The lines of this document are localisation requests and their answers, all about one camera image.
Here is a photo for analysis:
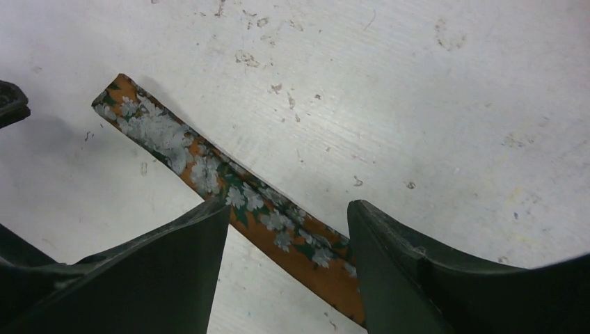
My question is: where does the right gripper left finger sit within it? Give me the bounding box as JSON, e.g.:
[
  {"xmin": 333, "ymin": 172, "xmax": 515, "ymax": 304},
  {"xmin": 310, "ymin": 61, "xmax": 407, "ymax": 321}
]
[{"xmin": 1, "ymin": 200, "xmax": 230, "ymax": 333}]

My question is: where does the orange floral necktie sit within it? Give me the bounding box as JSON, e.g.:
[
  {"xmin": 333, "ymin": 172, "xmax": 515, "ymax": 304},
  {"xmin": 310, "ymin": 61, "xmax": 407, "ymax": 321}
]
[{"xmin": 91, "ymin": 74, "xmax": 366, "ymax": 326}]

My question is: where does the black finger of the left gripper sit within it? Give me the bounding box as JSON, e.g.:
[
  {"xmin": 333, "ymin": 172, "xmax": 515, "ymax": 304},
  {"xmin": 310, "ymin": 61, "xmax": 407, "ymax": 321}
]
[{"xmin": 1, "ymin": 80, "xmax": 31, "ymax": 128}]

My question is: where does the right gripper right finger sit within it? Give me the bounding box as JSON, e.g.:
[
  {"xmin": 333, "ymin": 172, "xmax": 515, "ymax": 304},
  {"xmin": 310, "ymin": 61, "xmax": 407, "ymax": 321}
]
[{"xmin": 347, "ymin": 200, "xmax": 589, "ymax": 333}]

